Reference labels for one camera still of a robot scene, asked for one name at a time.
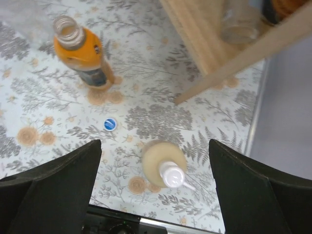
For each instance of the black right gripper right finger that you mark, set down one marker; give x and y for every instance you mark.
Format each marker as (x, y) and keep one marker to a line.
(257, 199)

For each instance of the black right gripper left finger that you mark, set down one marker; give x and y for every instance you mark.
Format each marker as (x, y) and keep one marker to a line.
(51, 198)

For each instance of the orange milk tea bottle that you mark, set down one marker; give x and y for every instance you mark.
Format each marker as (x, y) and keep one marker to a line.
(81, 50)

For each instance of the blue bottle cap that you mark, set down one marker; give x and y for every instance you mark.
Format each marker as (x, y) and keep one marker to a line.
(110, 124)

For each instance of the cream pump lotion bottle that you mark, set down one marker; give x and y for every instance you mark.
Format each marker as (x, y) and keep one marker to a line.
(164, 165)

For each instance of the floral table mat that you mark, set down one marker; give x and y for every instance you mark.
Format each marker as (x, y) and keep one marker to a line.
(46, 111)

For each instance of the clear glass jar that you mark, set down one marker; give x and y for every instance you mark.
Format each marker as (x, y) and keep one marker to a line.
(240, 25)

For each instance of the wooden shelf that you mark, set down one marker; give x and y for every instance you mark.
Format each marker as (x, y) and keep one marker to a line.
(198, 24)

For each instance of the dark orange snack packet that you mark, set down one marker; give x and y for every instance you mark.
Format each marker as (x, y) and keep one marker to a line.
(275, 11)

